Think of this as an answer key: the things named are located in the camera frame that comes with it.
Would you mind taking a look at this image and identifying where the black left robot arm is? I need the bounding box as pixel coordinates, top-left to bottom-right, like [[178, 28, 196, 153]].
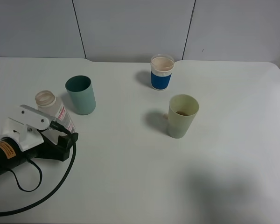
[[0, 133, 78, 175]]

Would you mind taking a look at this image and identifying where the clear plastic drink bottle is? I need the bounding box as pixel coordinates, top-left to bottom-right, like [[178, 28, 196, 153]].
[[35, 90, 75, 133]]

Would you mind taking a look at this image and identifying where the black left camera cable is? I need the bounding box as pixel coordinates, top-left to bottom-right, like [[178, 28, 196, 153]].
[[0, 121, 77, 209]]

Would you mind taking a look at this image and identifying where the teal plastic cup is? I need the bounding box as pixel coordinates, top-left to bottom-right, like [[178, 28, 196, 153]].
[[65, 75, 96, 115]]

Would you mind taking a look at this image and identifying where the blue sleeved paper cup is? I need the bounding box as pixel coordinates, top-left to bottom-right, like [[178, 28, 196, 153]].
[[150, 54, 175, 91]]

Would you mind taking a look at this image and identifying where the pale green plastic cup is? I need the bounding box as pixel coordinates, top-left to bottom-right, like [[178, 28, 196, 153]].
[[168, 94, 199, 139]]

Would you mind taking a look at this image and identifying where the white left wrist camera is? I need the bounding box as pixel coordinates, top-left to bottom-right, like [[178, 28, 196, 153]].
[[0, 105, 55, 152]]

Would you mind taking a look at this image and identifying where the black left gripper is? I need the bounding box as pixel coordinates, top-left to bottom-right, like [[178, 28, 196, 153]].
[[0, 133, 78, 175]]

